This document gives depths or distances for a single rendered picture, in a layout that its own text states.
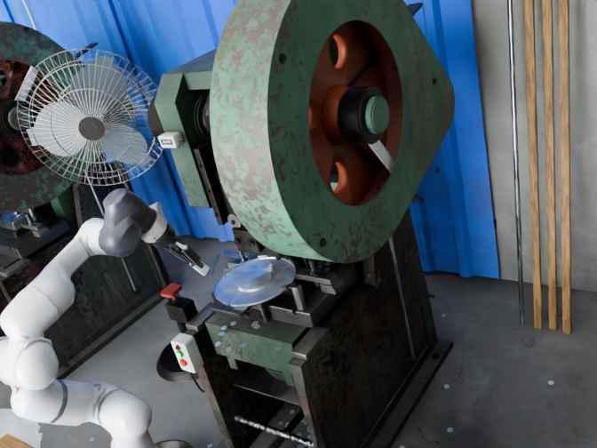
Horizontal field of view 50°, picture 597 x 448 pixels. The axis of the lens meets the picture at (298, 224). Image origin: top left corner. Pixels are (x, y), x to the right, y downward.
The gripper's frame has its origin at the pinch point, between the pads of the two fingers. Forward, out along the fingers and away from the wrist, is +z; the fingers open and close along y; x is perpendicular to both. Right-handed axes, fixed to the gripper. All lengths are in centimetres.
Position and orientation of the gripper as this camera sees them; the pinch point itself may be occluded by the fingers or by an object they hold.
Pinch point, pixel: (199, 266)
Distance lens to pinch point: 200.4
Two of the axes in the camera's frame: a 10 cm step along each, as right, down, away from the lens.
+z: 5.0, 5.4, 6.8
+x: 4.5, -8.3, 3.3
